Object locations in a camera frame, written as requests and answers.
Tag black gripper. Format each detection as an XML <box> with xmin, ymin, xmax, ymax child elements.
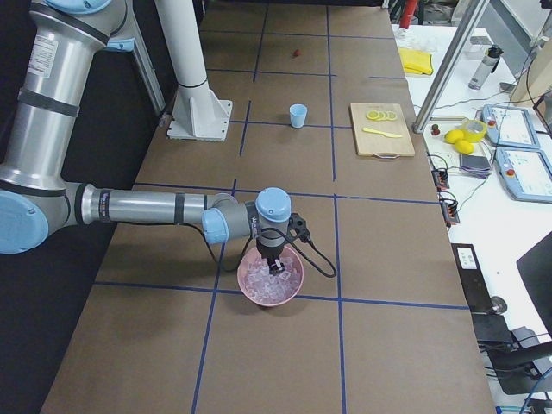
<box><xmin>256</xmin><ymin>229</ymin><xmax>286</xmax><ymax>275</ymax></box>

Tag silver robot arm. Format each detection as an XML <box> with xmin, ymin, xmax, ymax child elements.
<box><xmin>1</xmin><ymin>1</ymin><xmax>291</xmax><ymax>274</ymax></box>

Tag clear ice cubes pile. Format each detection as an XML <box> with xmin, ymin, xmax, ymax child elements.
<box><xmin>242</xmin><ymin>257</ymin><xmax>303</xmax><ymax>304</ymax></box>

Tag light blue plastic cup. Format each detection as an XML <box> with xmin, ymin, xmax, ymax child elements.
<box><xmin>289</xmin><ymin>103</ymin><xmax>308</xmax><ymax>129</ymax></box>

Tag pink bowl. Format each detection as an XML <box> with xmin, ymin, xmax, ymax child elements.
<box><xmin>237</xmin><ymin>246</ymin><xmax>304</xmax><ymax>307</ymax></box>

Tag yellow plastic knife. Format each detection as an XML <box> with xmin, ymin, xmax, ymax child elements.
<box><xmin>362</xmin><ymin>127</ymin><xmax>403</xmax><ymax>138</ymax></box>

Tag wooden cutting board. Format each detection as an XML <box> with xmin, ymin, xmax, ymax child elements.
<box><xmin>349</xmin><ymin>103</ymin><xmax>415</xmax><ymax>159</ymax></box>

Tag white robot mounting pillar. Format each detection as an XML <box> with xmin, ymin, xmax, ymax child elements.
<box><xmin>155</xmin><ymin>0</ymin><xmax>233</xmax><ymax>141</ymax></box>

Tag lemon slices row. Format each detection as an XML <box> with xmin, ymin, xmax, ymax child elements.
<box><xmin>366</xmin><ymin>110</ymin><xmax>398</xmax><ymax>122</ymax></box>

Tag whole lemon upper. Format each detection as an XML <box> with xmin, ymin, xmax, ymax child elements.
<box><xmin>444</xmin><ymin>129</ymin><xmax>465</xmax><ymax>145</ymax></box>

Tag whole lemon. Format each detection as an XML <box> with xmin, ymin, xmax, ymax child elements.
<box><xmin>454</xmin><ymin>140</ymin><xmax>474</xmax><ymax>155</ymax></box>
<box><xmin>444</xmin><ymin>129</ymin><xmax>465</xmax><ymax>145</ymax></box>

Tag whole lemon lower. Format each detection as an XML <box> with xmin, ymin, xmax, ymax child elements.
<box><xmin>454</xmin><ymin>140</ymin><xmax>474</xmax><ymax>155</ymax></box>

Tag dark purple phone wallet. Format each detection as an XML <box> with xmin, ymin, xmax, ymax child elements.
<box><xmin>459</xmin><ymin>154</ymin><xmax>492</xmax><ymax>179</ymax></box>

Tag yellow tape roll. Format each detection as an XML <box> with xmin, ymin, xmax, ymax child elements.
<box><xmin>461</xmin><ymin>120</ymin><xmax>487</xmax><ymax>143</ymax></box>

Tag yellow cloth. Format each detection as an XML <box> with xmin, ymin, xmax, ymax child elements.
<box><xmin>398</xmin><ymin>47</ymin><xmax>434</xmax><ymax>75</ymax></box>

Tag black monitor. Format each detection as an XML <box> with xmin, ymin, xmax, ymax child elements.
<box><xmin>517</xmin><ymin>233</ymin><xmax>551</xmax><ymax>324</ymax></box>

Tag lower teach pendant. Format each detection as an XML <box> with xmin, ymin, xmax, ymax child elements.
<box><xmin>495</xmin><ymin>147</ymin><xmax>551</xmax><ymax>204</ymax></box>

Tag teach pendant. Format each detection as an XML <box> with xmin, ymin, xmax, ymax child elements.
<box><xmin>495</xmin><ymin>147</ymin><xmax>551</xmax><ymax>204</ymax></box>
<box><xmin>480</xmin><ymin>104</ymin><xmax>540</xmax><ymax>149</ymax></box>

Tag upper teach pendant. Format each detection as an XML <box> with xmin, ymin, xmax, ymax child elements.
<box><xmin>480</xmin><ymin>104</ymin><xmax>540</xmax><ymax>149</ymax></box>

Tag grey water bottle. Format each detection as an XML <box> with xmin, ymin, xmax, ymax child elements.
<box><xmin>467</xmin><ymin>45</ymin><xmax>504</xmax><ymax>90</ymax></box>

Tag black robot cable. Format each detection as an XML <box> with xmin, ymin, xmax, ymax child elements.
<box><xmin>180</xmin><ymin>222</ymin><xmax>337</xmax><ymax>279</ymax></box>

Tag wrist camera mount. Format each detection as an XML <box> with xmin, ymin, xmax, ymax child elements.
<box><xmin>287</xmin><ymin>213</ymin><xmax>312</xmax><ymax>244</ymax></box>

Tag aluminium frame post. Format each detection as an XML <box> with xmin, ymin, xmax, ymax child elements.
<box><xmin>412</xmin><ymin>0</ymin><xmax>490</xmax><ymax>134</ymax></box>

